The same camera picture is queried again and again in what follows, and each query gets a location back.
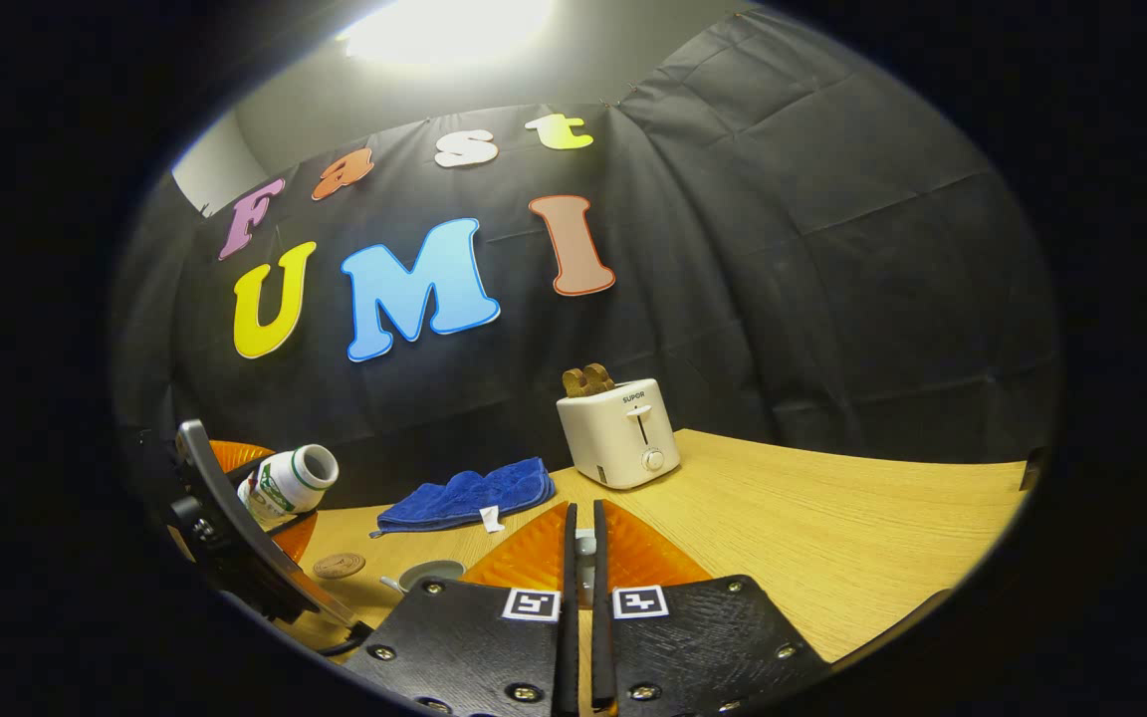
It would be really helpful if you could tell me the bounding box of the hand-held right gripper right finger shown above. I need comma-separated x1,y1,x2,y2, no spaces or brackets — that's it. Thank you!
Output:
590,499,835,717

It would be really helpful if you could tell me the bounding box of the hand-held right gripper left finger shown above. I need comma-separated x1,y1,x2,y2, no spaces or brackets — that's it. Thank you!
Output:
343,501,581,717

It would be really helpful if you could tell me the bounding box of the white water bottle green label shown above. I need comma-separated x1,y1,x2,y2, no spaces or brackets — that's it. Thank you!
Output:
238,444,341,530

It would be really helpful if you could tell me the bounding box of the white teacup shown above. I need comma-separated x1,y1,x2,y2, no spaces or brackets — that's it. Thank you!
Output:
378,559,468,597

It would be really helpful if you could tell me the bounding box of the white teacup lid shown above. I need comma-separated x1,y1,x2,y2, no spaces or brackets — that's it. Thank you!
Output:
574,527,597,609

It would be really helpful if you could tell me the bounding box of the blue towel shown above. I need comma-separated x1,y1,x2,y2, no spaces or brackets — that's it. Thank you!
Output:
370,457,556,540

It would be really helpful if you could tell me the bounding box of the white toaster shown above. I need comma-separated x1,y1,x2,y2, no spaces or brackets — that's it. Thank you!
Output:
556,377,682,491

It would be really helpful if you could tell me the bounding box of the toasted bread slice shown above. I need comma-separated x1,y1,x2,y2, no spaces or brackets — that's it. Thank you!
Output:
562,363,617,398

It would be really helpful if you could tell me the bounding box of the black backdrop cloth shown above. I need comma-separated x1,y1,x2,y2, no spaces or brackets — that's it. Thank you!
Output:
111,10,1064,519

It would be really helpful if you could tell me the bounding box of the large ceiling light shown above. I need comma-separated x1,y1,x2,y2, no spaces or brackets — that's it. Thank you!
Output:
340,0,560,66

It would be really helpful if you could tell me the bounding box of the black cable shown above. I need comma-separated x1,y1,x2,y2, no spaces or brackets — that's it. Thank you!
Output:
313,621,377,659

